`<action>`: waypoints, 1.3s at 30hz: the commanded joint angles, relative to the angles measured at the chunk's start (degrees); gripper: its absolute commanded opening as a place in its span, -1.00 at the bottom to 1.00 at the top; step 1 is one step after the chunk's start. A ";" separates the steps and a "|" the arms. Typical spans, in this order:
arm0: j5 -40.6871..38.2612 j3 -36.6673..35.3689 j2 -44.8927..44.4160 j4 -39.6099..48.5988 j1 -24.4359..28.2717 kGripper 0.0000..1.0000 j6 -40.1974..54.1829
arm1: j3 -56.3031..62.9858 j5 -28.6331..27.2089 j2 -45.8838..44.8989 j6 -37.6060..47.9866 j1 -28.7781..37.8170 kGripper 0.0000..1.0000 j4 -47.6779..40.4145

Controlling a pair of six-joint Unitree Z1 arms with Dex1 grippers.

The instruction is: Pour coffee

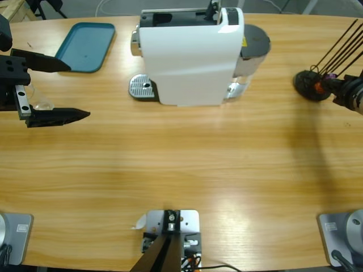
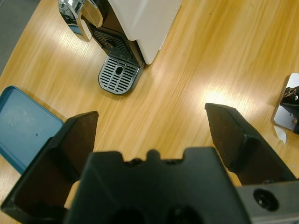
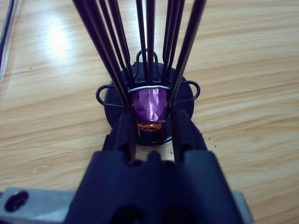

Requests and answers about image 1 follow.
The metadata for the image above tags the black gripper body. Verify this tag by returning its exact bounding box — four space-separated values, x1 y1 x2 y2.
0 55 32 120
333 74 358 110

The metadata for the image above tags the clear glass cup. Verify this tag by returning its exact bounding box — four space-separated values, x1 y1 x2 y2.
27 84 55 111

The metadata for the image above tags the white capsule coffee machine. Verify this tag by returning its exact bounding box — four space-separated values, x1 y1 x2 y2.
128 0 272 108

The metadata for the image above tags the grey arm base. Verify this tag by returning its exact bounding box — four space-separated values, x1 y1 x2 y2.
316 209 363 267
0 212 34 266

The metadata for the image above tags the black capsule holder with rods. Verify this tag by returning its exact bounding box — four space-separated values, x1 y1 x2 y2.
293 18 363 101

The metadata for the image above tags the teal plastic tray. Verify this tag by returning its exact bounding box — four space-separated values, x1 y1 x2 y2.
55 22 116 74

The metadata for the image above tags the white paper tag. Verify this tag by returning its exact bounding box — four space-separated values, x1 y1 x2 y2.
130 214 147 230

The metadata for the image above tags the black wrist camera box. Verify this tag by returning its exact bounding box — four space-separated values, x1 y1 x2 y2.
0 12 14 52

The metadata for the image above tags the black chair frame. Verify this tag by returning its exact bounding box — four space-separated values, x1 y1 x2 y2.
27 0 68 20

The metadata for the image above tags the white cable on floor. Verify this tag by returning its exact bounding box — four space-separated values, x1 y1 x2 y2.
95 0 142 17

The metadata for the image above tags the white metal frame leg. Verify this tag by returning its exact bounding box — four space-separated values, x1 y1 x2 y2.
302 0 318 15

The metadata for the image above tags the black base cable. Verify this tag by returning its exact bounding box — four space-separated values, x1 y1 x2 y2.
331 249 355 272
0 245 12 266

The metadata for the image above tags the white block with dark post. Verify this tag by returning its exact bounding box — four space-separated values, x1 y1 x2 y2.
130 209 202 272

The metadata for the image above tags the orange cable at mount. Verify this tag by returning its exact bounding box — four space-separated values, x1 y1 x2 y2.
181 254 201 269

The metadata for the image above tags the black cable under mount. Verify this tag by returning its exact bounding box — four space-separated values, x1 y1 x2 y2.
198 265 242 272

